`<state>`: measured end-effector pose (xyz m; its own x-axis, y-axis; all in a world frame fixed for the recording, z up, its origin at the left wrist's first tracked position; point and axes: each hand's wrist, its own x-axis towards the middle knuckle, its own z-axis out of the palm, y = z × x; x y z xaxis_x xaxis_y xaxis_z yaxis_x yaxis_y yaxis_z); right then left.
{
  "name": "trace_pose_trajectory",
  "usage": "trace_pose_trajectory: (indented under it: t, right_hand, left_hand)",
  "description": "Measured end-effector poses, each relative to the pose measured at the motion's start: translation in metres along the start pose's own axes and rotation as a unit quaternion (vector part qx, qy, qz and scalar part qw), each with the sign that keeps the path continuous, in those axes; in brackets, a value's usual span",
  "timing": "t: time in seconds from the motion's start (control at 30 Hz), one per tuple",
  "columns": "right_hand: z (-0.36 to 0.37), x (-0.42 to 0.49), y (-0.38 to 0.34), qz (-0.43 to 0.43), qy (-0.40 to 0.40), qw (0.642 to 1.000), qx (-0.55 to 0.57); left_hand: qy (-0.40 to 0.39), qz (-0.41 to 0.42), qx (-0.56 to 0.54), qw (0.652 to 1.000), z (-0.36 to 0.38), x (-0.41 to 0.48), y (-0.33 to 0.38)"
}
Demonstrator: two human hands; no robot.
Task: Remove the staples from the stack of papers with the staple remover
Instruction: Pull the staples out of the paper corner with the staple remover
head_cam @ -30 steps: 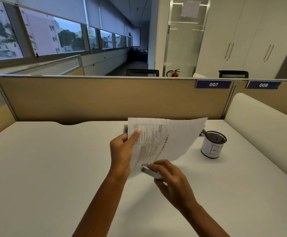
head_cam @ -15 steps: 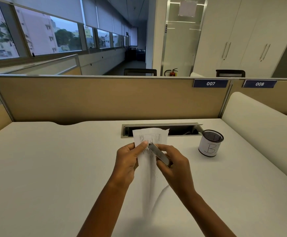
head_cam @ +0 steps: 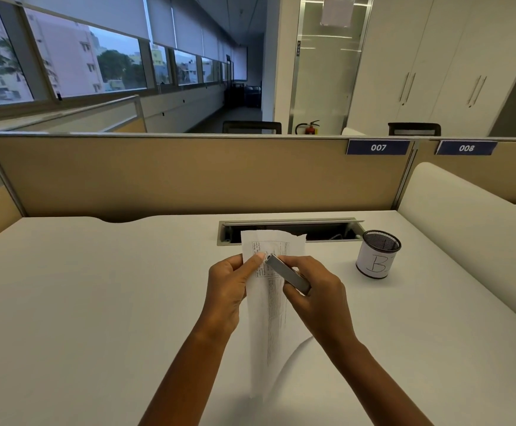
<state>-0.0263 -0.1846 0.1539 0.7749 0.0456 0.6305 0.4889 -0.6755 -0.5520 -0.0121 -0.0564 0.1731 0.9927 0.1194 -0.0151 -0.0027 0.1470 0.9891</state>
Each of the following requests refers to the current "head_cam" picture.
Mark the person's left hand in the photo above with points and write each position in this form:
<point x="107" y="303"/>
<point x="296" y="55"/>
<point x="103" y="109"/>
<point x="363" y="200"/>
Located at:
<point x="224" y="297"/>

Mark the person's right hand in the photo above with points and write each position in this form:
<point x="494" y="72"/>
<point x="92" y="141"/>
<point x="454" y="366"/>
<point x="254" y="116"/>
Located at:
<point x="322" y="301"/>

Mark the person's right thumb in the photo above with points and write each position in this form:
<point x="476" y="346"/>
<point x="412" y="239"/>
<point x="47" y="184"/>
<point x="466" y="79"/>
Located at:
<point x="294" y="297"/>

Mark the person's left thumb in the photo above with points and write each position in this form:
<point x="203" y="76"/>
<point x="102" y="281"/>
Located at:
<point x="252" y="267"/>

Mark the grey metal stapler remover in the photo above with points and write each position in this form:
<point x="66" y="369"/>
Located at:
<point x="288" y="275"/>

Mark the white printed paper sheet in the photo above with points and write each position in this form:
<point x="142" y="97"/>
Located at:
<point x="270" y="306"/>

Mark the person's left forearm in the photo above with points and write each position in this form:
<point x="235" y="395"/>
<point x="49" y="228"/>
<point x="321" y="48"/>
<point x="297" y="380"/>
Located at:
<point x="182" y="377"/>

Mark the person's right forearm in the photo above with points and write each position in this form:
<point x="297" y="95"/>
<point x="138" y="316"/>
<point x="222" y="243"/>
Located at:
<point x="373" y="385"/>

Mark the black mesh pen holder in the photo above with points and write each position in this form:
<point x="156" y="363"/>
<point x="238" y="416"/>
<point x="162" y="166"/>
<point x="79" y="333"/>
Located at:
<point x="376" y="260"/>

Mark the beige desk partition panel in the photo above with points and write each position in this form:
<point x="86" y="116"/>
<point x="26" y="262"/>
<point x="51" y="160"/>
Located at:
<point x="195" y="177"/>

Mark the black office chair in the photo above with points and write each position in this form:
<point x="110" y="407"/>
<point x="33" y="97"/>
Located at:
<point x="251" y="127"/>
<point x="414" y="129"/>

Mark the red fire extinguisher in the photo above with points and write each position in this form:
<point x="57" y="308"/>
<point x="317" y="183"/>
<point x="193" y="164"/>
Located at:
<point x="309" y="127"/>

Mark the blue desk number label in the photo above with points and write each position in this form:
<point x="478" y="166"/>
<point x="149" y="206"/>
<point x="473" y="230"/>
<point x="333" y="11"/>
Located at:
<point x="466" y="148"/>
<point x="378" y="147"/>

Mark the white curved side divider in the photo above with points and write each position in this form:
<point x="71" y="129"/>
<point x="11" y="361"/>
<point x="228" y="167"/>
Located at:
<point x="466" y="226"/>

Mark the frosted glass door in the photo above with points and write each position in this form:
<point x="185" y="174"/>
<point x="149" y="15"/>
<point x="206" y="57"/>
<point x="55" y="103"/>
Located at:
<point x="329" y="62"/>

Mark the white paper notice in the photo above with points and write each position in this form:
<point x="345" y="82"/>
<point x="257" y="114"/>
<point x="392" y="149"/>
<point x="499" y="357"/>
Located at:
<point x="337" y="10"/>

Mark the white roller window blinds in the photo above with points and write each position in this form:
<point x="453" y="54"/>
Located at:
<point x="107" y="15"/>

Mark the white wall cabinet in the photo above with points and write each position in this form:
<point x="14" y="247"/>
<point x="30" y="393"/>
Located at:
<point x="431" y="62"/>

